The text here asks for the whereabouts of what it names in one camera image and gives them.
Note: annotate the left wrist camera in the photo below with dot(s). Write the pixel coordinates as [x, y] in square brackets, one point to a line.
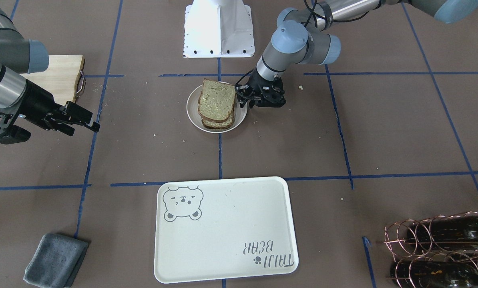
[270, 99]

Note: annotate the cream bear tray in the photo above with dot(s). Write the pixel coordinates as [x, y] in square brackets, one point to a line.
[223, 229]

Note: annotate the copper wire bottle rack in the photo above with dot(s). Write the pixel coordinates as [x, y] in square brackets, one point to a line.
[437, 252]

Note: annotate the wooden cutting board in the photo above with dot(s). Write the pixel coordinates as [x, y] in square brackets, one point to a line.
[60, 75]

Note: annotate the grey folded cloth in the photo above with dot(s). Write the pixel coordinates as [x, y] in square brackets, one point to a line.
[56, 261]

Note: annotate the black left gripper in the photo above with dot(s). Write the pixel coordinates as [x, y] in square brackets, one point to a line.
[258, 82]

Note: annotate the bread slice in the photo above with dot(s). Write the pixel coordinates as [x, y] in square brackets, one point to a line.
[219, 125]
[216, 101]

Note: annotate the dark green wine bottle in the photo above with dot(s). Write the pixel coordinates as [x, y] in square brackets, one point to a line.
[446, 234]

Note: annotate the white round plate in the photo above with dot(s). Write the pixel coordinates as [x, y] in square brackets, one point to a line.
[194, 117]

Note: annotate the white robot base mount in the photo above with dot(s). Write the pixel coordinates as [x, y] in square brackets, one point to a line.
[218, 28]

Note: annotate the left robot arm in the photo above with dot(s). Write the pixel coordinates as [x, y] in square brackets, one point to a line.
[300, 39]

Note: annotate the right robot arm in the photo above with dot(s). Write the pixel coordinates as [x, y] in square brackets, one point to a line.
[12, 41]

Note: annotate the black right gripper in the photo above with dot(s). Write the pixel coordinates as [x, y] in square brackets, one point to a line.
[36, 104]

